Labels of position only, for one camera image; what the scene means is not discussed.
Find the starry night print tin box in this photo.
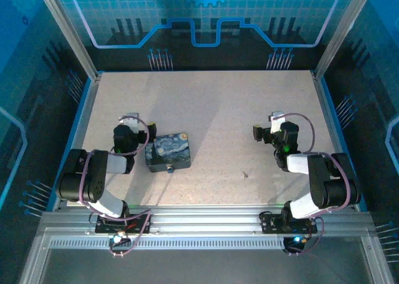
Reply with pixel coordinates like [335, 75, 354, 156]
[145, 132, 191, 173]

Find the gear print acrylic panel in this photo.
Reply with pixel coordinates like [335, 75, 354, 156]
[52, 0, 347, 72]

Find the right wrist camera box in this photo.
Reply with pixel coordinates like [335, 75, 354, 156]
[269, 111, 285, 134]

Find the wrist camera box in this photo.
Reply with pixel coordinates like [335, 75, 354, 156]
[269, 111, 285, 134]
[119, 111, 140, 132]

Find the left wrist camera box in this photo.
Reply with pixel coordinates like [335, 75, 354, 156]
[119, 111, 140, 132]

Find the aluminium table side rail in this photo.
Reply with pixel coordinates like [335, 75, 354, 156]
[312, 72, 368, 212]
[51, 73, 102, 212]

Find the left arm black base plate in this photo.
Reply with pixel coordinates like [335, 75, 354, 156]
[94, 214, 153, 235]

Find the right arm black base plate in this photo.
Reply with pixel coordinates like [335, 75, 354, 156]
[259, 211, 319, 235]

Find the aluminium mounting rail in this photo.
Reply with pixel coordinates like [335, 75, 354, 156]
[37, 204, 377, 237]

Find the aluminium frame post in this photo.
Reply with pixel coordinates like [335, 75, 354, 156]
[312, 0, 377, 79]
[34, 0, 102, 81]

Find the slotted grey cable duct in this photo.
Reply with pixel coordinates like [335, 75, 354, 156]
[48, 237, 289, 250]

